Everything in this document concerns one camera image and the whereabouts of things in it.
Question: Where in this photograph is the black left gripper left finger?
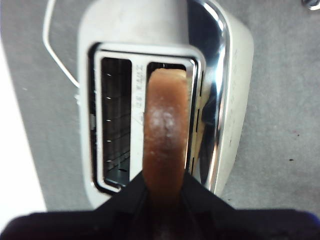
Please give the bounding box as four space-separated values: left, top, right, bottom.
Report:
0 173 156 240

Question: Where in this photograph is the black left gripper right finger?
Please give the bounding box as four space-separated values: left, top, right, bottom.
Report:
174 171 320 240

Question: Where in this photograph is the brown-crusted bread slice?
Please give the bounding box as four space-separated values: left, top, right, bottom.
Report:
142 67 190 213

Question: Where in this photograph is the cream steel two-slot toaster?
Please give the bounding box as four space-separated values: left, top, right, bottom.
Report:
74 0 255 211

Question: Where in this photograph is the shiny steel toast rack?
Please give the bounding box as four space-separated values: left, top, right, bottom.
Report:
301 0 320 11

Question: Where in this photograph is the white toaster power cord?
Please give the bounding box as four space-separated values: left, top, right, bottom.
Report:
41 0 81 90

